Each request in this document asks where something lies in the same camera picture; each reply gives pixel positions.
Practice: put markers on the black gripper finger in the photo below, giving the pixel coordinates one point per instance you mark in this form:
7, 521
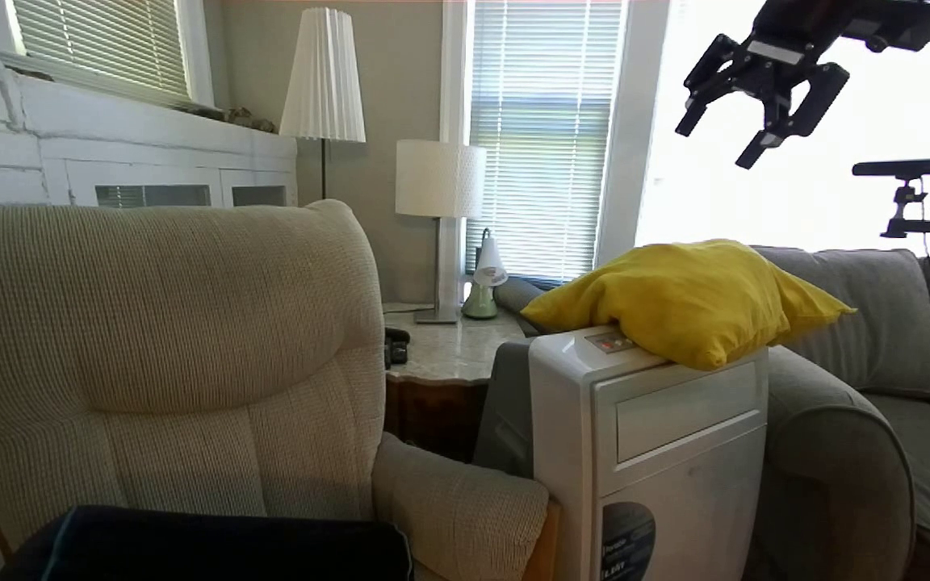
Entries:
719, 70
807, 101

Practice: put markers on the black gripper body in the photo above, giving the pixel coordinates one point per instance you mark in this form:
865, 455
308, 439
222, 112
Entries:
798, 28

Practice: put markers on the white window blinds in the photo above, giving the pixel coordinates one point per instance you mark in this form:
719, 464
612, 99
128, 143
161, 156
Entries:
96, 43
546, 141

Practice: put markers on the yellow pillow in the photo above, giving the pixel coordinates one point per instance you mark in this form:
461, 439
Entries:
692, 301

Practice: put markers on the table lamp white drum shade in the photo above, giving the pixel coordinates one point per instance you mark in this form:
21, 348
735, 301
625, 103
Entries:
439, 180

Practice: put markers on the small white green bottle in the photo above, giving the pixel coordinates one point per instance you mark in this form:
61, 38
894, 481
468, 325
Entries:
482, 291

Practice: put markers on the gray fabric sofa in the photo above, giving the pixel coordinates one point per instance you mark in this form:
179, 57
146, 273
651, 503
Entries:
862, 471

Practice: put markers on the marble top side table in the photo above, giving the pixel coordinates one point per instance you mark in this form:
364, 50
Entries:
442, 350

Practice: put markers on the white portable air conditioner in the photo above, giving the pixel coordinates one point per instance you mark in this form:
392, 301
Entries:
679, 471

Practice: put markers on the floor lamp pleated white shade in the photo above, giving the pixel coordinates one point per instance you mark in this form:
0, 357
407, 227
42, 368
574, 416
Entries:
320, 74

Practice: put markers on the bulky black handheld device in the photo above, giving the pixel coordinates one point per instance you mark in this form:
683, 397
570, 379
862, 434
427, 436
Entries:
395, 337

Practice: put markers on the black remote control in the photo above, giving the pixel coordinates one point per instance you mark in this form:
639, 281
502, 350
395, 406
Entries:
397, 357

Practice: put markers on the white built-in cabinet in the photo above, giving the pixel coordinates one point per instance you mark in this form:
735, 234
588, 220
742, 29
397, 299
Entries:
144, 172

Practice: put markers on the beige recliner armchair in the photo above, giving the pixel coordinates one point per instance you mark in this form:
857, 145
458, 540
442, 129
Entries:
161, 357

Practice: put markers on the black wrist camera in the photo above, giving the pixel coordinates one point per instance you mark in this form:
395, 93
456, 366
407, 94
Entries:
889, 25

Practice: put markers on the black stereo camera bar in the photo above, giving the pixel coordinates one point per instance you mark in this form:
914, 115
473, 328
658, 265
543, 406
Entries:
919, 165

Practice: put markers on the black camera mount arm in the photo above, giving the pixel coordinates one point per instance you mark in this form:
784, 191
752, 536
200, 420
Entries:
904, 220

